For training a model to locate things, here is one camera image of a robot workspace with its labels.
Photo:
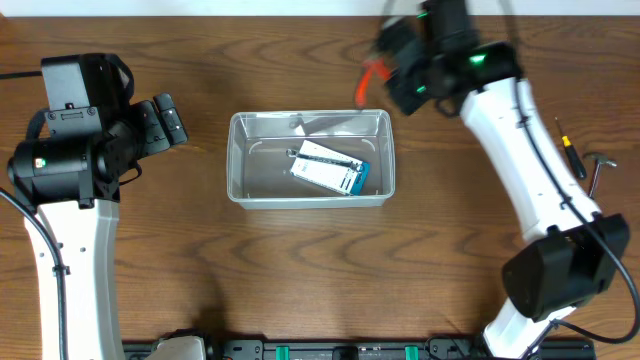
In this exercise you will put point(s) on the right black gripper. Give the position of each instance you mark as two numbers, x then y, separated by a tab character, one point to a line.
408	106

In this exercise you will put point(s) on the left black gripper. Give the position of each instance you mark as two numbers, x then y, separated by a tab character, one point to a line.
151	128

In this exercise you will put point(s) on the red handled pliers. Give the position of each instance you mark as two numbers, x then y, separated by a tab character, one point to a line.
371	66

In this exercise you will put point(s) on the clear plastic container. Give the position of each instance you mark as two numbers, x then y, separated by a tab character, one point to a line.
258	169

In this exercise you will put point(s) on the white blue cardboard box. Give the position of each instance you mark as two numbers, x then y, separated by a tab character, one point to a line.
335	178

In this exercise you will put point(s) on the black yellow screwdriver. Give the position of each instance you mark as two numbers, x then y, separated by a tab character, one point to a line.
574	160

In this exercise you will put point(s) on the small black handled hammer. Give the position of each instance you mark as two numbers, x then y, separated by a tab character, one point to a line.
600	161

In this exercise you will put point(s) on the silver wrench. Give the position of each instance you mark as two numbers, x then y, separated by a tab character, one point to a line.
342	163

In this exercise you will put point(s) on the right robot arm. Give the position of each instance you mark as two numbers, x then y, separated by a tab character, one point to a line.
572	250

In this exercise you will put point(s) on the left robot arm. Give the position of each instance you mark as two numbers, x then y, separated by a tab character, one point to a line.
67	176

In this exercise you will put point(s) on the black mounting rail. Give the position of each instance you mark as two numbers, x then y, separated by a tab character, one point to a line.
437	347

